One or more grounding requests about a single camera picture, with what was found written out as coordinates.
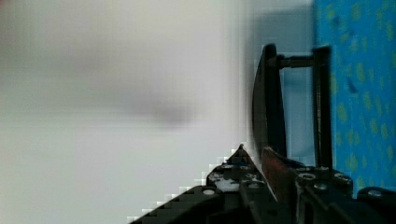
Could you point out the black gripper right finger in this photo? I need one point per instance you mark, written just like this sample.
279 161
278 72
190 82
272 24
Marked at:
321 195

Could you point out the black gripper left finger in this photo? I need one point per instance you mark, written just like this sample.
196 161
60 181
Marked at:
217 199

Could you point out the silver black toaster oven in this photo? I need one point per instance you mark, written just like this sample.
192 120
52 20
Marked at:
354 98

